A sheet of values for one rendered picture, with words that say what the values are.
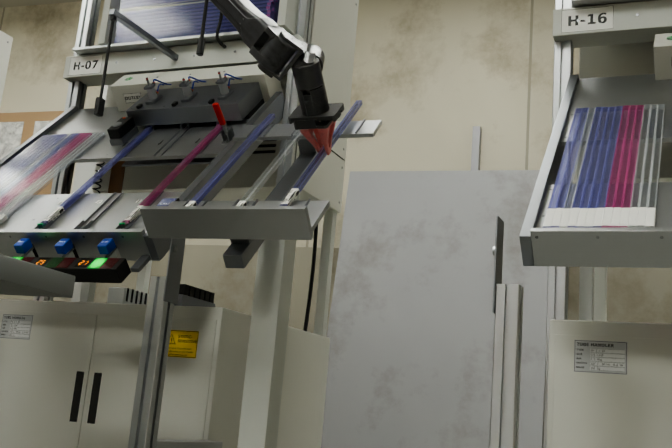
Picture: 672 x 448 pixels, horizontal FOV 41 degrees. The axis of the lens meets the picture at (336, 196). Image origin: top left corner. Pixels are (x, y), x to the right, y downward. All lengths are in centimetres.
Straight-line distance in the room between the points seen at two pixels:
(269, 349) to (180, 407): 39
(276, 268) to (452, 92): 333
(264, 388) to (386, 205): 300
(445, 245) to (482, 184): 38
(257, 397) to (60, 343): 71
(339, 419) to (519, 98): 196
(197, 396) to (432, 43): 344
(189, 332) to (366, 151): 306
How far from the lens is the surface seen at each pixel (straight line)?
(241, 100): 229
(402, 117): 507
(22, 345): 244
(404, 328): 448
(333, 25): 277
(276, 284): 183
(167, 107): 238
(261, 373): 182
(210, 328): 212
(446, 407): 434
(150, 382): 183
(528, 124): 492
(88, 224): 202
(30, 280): 157
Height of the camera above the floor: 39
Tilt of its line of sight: 14 degrees up
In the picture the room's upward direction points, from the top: 5 degrees clockwise
